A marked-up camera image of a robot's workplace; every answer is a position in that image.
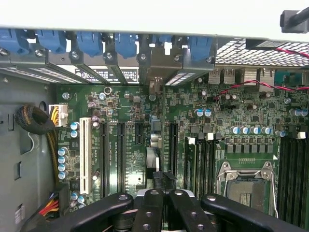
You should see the white power connector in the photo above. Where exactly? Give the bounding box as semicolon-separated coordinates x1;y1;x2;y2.
47;103;68;127

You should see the metal CPU socket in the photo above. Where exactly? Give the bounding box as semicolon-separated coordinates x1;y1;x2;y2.
216;161;279;216

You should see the black case fan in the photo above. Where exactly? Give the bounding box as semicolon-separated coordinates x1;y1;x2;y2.
245;39;309;51

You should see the black sleeved power cable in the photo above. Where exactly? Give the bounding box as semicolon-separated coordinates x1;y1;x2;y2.
14;104;60;185

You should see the green RAM stick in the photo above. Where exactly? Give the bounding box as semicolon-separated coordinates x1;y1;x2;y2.
185;137;197;194

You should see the coloured power wire bundle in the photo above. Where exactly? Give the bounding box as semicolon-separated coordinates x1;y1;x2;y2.
38;191;60;218

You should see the red black twisted wire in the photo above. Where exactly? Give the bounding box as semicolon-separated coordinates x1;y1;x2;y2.
213;80;309;102
274;46;309;59

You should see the blue expansion card clip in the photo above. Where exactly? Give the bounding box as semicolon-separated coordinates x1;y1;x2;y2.
0;28;30;56
151;33;174;48
76;30;104;58
114;32;139;60
187;35;213;63
35;29;68;54

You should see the teal port connector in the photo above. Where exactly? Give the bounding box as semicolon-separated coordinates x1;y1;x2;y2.
274;70;304;86

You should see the open grey PC case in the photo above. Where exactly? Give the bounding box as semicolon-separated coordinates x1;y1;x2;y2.
0;24;309;232

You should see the metal USB port block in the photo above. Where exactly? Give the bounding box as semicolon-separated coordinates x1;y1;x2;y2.
208;68;237;85

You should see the white PCI expansion slot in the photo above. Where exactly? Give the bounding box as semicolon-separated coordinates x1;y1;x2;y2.
79;117;93;195

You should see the green Dell motherboard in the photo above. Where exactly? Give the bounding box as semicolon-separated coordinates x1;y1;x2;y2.
55;84;309;223

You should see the long black expansion slot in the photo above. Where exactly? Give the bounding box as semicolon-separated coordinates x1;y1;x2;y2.
99;121;110;198
169;122;179;177
117;121;126;194

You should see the short black expansion slot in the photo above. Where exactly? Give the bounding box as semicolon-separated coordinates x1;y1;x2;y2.
134;122;143;145

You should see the black clamp block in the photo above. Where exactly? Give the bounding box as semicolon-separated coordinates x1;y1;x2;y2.
279;6;309;34

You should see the metal ethernet port block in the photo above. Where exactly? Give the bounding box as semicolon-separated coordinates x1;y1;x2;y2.
243;68;276;86

